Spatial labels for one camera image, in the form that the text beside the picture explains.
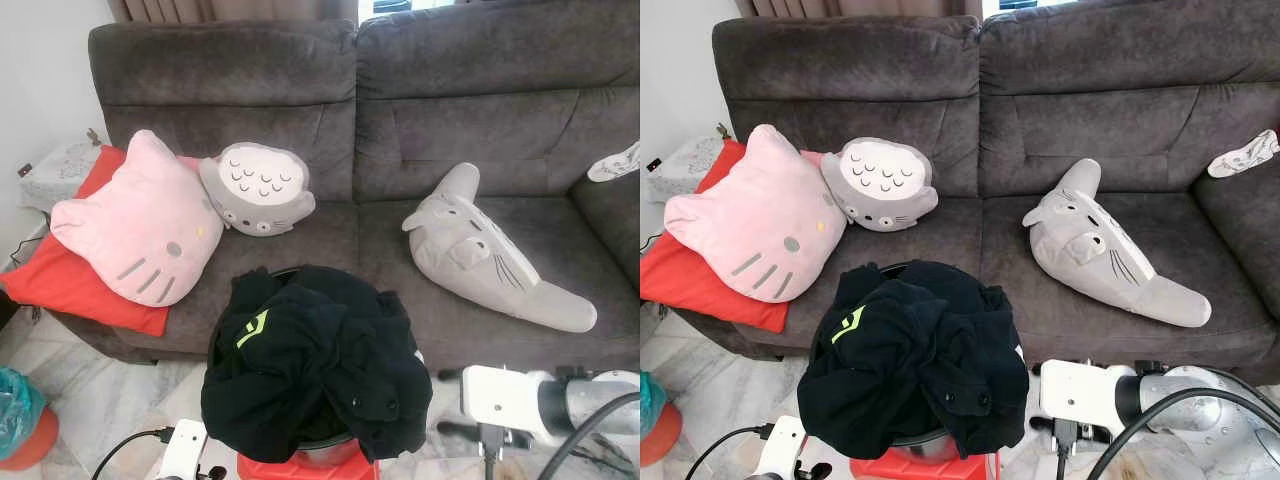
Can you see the brown curtain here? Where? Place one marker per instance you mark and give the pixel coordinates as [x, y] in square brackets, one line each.
[200, 10]
[850, 8]

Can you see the metal basin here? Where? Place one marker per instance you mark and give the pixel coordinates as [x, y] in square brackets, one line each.
[930, 452]
[325, 455]

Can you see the red bin with teal bag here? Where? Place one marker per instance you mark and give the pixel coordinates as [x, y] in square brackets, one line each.
[655, 410]
[25, 410]

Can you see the pink cat face cushion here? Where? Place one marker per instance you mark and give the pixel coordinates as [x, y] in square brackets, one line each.
[130, 230]
[750, 225]

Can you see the red cushion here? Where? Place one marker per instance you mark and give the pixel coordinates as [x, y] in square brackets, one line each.
[60, 290]
[680, 290]

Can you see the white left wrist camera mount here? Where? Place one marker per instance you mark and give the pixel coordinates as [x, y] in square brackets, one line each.
[183, 450]
[780, 448]

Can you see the round grey totoro cushion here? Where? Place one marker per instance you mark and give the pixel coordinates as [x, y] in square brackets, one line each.
[880, 200]
[260, 205]

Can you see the dark grey fabric sofa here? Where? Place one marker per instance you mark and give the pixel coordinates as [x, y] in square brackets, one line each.
[470, 120]
[1100, 110]

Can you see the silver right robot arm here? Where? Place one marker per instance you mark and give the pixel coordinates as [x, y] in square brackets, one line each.
[1230, 440]
[590, 400]

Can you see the long grey totoro cushion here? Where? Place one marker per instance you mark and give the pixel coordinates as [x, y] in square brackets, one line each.
[1100, 255]
[480, 260]

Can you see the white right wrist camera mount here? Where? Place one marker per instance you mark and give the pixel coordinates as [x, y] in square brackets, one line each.
[500, 400]
[1085, 395]

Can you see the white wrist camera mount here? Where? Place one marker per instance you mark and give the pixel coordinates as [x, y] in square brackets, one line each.
[183, 450]
[500, 400]
[1085, 395]
[780, 448]

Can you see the side table with lace cloth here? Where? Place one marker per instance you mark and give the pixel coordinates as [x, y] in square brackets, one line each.
[55, 175]
[685, 170]

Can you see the black garment with green logo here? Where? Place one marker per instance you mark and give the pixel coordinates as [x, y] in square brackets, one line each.
[300, 370]
[900, 365]

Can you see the white patterned cloth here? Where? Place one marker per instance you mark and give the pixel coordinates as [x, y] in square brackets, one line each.
[1245, 155]
[615, 165]

